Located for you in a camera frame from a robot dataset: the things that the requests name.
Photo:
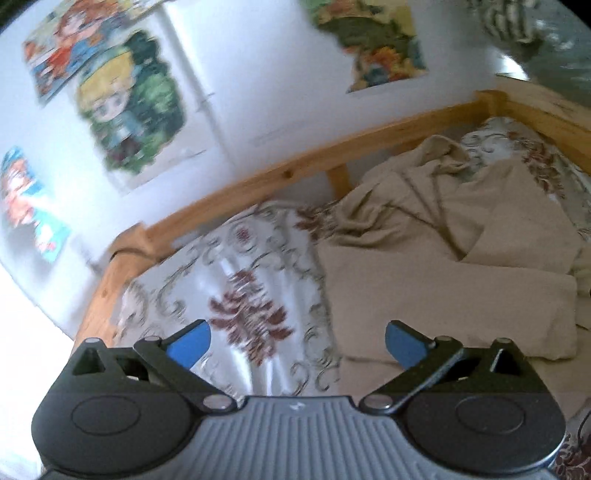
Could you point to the red-haired cartoon wall poster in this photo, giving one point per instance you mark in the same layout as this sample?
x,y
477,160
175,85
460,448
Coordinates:
x,y
69,41

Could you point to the green and orange wall poster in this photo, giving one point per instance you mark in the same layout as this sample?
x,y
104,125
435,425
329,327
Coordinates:
x,y
378,41

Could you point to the beige pants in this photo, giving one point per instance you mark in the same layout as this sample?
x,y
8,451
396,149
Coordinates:
x,y
415,258

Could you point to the wooden bed frame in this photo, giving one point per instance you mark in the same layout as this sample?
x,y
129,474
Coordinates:
x,y
295,161

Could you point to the floral patterned bedspread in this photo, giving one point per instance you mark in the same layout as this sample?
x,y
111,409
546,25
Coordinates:
x,y
240,277

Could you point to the blue cartoon wall poster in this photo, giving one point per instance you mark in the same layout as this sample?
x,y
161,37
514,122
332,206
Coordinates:
x,y
27,203

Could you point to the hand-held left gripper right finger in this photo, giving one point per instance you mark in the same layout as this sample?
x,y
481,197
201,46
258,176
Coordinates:
x,y
406,344

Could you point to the striped cloth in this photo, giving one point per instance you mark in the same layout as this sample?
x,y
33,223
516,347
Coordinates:
x,y
503,18

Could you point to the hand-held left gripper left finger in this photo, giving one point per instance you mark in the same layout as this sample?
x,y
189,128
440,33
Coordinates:
x,y
189,344

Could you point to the grey-green plastic bag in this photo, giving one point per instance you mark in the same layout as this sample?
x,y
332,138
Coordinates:
x,y
563,55

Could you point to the blond cartoon wall poster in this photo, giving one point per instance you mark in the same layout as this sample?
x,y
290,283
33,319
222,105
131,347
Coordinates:
x,y
134,106

